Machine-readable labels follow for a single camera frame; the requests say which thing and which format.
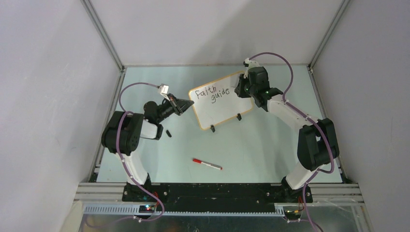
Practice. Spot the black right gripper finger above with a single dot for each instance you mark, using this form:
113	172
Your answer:
242	82
241	92

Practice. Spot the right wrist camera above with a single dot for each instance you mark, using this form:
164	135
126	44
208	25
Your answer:
249	64

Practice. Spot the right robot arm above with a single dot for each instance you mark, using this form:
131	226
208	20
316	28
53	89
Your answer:
317	145

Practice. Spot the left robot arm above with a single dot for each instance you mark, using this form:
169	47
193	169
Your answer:
124	130

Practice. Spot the red whiteboard marker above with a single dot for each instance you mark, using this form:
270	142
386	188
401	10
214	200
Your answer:
207	164

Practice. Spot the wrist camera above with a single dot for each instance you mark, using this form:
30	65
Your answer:
249	64
163	90

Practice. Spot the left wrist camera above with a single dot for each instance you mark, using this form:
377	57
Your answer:
163	90

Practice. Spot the white whiteboard yellow frame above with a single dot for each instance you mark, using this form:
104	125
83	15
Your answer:
216	102

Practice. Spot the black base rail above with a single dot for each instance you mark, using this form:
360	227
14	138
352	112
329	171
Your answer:
216	198

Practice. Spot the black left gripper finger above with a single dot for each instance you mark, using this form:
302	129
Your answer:
175	102
183	108

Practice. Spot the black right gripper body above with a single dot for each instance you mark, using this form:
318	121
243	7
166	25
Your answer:
251	89

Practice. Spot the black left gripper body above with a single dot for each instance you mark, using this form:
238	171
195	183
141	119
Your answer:
169	106

